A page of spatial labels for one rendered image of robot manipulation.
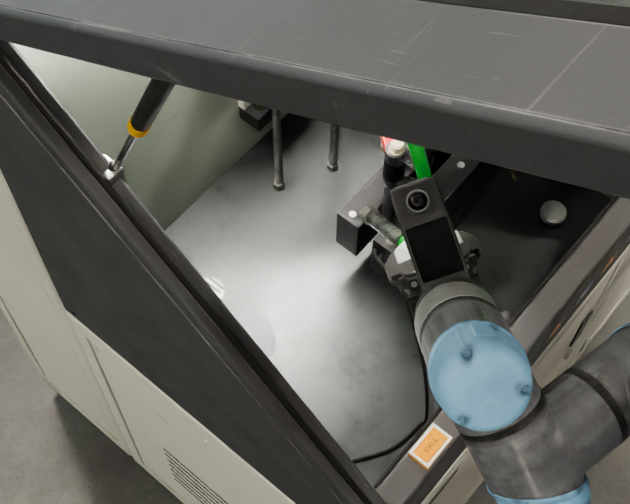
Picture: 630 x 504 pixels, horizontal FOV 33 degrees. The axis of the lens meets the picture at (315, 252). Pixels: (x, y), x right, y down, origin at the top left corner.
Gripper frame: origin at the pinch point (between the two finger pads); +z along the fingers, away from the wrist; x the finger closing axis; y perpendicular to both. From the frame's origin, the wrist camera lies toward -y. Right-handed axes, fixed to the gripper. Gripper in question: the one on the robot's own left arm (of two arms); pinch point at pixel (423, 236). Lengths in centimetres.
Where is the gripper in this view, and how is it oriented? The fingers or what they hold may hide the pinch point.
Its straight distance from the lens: 114.5
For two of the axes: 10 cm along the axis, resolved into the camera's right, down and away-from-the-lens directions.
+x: 9.5, -3.1, -0.8
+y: 3.2, 9.0, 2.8
